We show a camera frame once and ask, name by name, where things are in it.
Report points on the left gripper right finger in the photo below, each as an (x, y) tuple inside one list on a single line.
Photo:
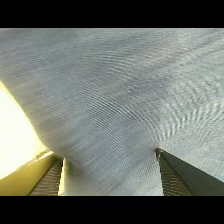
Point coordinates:
[(186, 178)]

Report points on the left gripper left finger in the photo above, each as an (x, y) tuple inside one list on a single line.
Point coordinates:
[(36, 181)]

